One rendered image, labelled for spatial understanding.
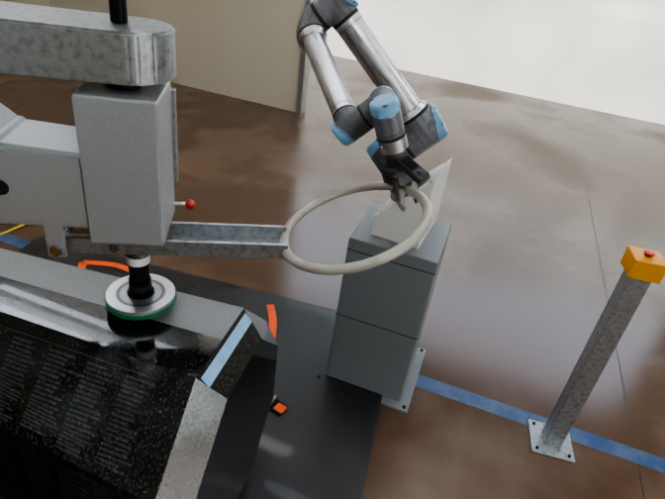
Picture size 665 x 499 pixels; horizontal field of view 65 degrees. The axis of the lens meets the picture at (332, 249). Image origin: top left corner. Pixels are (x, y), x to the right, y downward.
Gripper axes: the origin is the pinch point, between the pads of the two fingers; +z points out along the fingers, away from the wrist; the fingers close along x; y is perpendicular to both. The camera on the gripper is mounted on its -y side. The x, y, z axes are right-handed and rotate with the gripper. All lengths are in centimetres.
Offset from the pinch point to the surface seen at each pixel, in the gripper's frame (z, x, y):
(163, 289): -2, 79, 35
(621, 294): 65, -61, -39
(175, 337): 6, 85, 19
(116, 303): -7, 93, 34
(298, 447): 101, 64, 33
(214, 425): 23, 90, -4
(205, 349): 9, 80, 10
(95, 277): -6, 94, 59
